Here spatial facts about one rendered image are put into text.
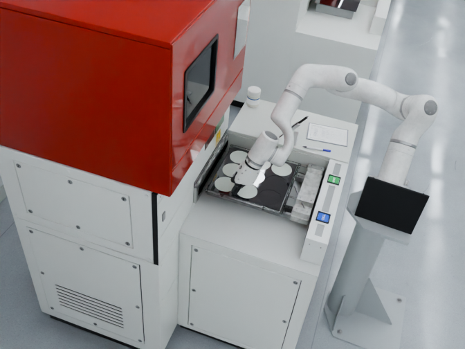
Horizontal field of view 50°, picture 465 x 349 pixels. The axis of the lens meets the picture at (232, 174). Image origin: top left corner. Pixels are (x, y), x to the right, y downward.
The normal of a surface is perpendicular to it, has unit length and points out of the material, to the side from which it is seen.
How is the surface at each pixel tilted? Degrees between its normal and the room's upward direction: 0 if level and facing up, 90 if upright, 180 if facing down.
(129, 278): 90
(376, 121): 0
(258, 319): 90
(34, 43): 90
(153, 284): 90
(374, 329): 0
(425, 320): 0
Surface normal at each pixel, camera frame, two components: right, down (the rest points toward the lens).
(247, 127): 0.08, -0.75
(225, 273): -0.33, 0.61
